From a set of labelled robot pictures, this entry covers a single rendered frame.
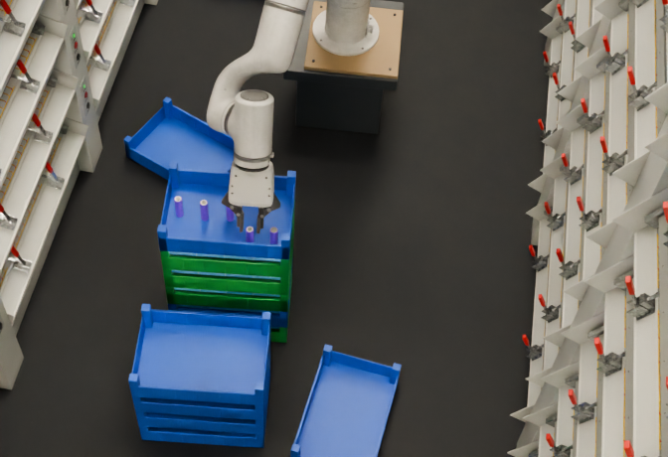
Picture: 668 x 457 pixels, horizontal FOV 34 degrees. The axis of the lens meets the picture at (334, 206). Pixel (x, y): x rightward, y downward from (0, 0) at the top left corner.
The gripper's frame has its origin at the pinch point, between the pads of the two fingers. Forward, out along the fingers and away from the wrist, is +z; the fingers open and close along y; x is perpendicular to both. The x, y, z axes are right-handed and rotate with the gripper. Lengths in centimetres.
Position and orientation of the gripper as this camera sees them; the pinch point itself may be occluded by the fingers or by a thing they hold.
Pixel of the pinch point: (250, 223)
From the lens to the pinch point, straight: 249.1
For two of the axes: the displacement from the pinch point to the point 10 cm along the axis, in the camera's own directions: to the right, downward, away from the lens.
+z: -0.7, 8.7, 4.9
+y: -10.0, -0.7, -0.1
